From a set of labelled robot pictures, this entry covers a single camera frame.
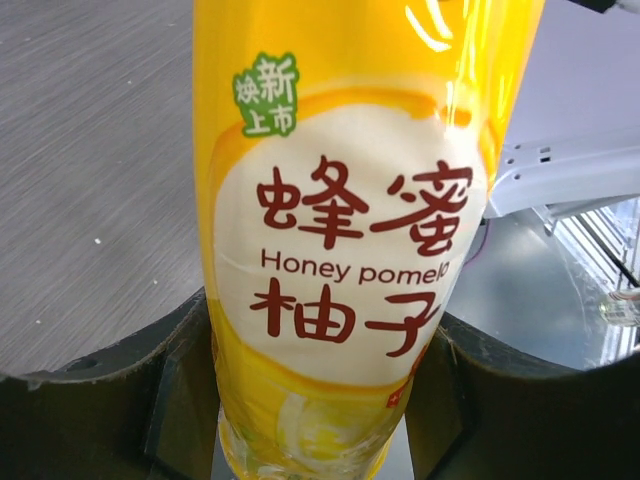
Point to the white slotted cable duct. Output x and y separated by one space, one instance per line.
604 242

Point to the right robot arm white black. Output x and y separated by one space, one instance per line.
568 175

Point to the yellow honey pomelo bottle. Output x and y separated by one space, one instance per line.
344 154

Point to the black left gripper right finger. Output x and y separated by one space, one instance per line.
480 409

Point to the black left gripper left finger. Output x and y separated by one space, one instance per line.
145 407

